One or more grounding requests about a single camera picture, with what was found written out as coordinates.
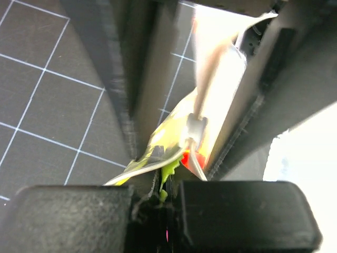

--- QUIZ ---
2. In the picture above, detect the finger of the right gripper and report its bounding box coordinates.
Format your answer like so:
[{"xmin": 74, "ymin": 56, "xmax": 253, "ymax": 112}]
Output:
[
  {"xmin": 206, "ymin": 1, "xmax": 336, "ymax": 181},
  {"xmin": 62, "ymin": 1, "xmax": 179, "ymax": 159}
]

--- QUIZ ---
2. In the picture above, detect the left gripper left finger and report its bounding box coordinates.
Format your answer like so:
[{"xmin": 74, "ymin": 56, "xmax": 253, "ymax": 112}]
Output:
[{"xmin": 0, "ymin": 168, "xmax": 161, "ymax": 253}]

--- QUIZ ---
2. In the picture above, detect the clear polka dot zip bag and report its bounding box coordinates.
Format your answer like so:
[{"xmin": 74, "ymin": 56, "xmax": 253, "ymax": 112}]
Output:
[{"xmin": 104, "ymin": 5, "xmax": 279, "ymax": 187}]

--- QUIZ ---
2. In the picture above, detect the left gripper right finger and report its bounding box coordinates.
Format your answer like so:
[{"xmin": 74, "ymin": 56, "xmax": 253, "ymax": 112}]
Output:
[{"xmin": 168, "ymin": 177, "xmax": 322, "ymax": 252}]

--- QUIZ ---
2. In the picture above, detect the green celery stalk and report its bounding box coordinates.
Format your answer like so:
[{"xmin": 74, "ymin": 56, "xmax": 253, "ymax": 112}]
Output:
[{"xmin": 106, "ymin": 115, "xmax": 186, "ymax": 202}]

